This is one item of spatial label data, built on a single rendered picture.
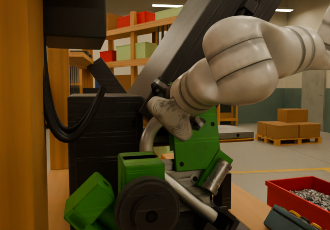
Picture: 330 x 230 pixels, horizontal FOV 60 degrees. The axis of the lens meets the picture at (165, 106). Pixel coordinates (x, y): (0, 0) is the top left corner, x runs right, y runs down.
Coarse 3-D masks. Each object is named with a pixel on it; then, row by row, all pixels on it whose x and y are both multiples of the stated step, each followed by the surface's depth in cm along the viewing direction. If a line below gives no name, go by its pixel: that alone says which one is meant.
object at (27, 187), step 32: (0, 0) 33; (32, 0) 37; (0, 32) 33; (32, 32) 37; (0, 64) 34; (32, 64) 36; (64, 64) 131; (0, 96) 34; (32, 96) 36; (64, 96) 132; (0, 128) 34; (32, 128) 36; (0, 160) 34; (32, 160) 35; (64, 160) 133; (0, 192) 34; (32, 192) 36; (0, 224) 35; (32, 224) 36
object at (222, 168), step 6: (216, 162) 66; (222, 162) 64; (216, 168) 64; (222, 168) 64; (228, 168) 64; (210, 174) 64; (216, 174) 63; (222, 174) 63; (210, 180) 63; (216, 180) 63; (222, 180) 64; (204, 186) 62; (210, 186) 62; (216, 186) 62; (216, 192) 62
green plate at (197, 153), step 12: (216, 120) 69; (192, 132) 67; (204, 132) 68; (216, 132) 69; (180, 144) 66; (192, 144) 67; (204, 144) 67; (216, 144) 68; (180, 156) 65; (192, 156) 66; (204, 156) 67; (180, 168) 65; (192, 168) 66; (204, 168) 66
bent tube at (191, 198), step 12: (156, 120) 62; (144, 132) 61; (156, 132) 62; (144, 144) 60; (168, 180) 60; (180, 192) 60; (192, 204) 60; (204, 204) 61; (204, 216) 61; (216, 216) 61
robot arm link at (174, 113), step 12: (180, 84) 45; (156, 96) 47; (180, 96) 45; (156, 108) 46; (168, 108) 47; (180, 108) 47; (192, 108) 45; (168, 120) 46; (180, 120) 47; (180, 132) 47
